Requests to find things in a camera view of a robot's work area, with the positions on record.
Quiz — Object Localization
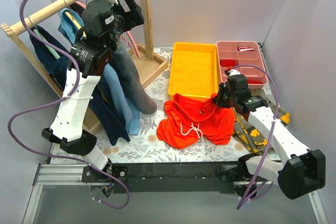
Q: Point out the navy blue shorts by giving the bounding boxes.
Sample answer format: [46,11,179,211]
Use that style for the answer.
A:
[30,36,130,146]

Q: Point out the pink compartment organizer box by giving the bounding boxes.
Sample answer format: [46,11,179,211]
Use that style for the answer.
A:
[216,41,268,90]

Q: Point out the empty pink hanger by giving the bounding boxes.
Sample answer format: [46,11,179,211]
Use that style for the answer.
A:
[121,31,141,58]

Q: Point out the red item in organizer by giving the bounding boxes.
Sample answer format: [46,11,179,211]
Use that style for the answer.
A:
[219,59,236,68]

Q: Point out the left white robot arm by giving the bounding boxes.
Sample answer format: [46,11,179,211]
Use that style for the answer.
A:
[42,0,144,182]

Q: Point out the orange red shorts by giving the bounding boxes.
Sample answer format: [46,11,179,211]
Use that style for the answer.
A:
[156,94,235,149]

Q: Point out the grey shorts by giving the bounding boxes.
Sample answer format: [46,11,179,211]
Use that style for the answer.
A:
[110,40,157,114]

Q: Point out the yellow plastic bin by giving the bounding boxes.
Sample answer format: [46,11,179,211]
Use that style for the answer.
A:
[168,42,218,101]

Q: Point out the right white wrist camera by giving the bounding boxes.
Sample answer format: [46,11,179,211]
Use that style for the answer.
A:
[226,69,241,77]

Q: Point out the camouflage shorts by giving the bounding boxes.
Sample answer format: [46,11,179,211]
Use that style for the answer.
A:
[233,89,290,155]

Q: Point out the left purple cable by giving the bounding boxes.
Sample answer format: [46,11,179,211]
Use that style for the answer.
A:
[7,0,130,210]

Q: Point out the red cloth in organizer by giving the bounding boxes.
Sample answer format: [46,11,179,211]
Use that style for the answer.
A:
[247,79,264,85]

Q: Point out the light blue shorts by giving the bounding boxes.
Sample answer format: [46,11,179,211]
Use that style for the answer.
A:
[58,8,140,135]

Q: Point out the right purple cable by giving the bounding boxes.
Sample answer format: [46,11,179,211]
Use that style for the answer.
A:
[232,64,279,210]

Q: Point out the purple cable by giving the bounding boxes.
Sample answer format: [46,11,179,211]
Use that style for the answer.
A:
[7,0,130,210]
[232,64,279,210]

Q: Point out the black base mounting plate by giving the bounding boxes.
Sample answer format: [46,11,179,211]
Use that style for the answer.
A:
[81,162,272,195]

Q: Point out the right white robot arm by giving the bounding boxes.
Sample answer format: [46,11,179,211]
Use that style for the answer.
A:
[215,70,326,199]

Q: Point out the yellow hanger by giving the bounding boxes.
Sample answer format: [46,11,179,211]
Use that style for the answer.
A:
[65,11,81,31]

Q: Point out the pink hanger with grey shorts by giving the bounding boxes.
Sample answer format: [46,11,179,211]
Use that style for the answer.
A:
[76,1,86,9]

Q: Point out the floral table mat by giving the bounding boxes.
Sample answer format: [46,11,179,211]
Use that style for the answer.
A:
[50,46,293,164]

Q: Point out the red white packet in organizer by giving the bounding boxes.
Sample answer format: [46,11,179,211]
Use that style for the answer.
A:
[237,47,255,52]

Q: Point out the mint green hanger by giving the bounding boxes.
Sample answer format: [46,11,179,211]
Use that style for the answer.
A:
[33,27,60,60]

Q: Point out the wooden clothes rack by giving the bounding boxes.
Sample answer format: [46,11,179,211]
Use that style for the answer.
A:
[0,0,169,137]

